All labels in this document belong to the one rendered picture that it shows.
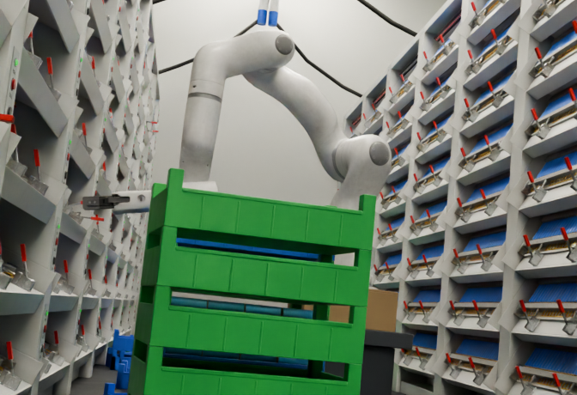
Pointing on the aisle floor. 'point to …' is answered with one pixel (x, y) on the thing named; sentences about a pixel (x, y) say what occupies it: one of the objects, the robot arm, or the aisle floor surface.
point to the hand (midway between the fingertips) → (91, 203)
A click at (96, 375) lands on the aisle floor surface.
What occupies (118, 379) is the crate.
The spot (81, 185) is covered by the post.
